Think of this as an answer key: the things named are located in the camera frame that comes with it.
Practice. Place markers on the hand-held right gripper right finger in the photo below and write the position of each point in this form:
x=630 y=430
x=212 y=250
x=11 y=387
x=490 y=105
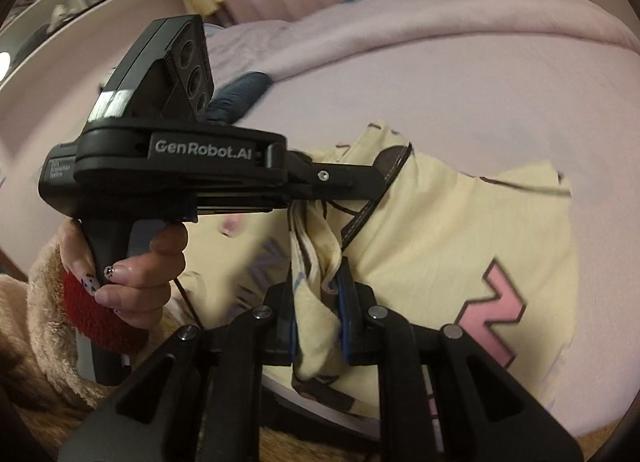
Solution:
x=346 y=319

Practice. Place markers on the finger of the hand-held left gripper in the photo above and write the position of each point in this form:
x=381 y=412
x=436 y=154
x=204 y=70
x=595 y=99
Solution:
x=340 y=182

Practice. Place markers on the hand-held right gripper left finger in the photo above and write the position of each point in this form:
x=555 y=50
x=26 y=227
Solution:
x=291 y=324

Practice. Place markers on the yellow cartoon print pants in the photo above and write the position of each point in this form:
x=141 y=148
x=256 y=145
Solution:
x=425 y=222

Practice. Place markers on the person's left forearm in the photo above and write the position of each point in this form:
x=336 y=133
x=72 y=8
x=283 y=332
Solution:
x=40 y=357

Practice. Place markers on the person's left hand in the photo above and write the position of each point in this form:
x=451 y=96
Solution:
x=140 y=282

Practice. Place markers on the dark folded clothes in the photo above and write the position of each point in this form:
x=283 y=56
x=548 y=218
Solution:
x=245 y=87

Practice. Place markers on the bed with lilac sheet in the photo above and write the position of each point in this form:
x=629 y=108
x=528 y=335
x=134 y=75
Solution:
x=450 y=107

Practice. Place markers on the cream headboard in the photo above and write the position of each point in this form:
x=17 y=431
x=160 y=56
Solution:
x=50 y=97

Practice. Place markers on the lilac duvet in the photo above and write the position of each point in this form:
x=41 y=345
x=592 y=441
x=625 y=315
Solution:
x=450 y=17

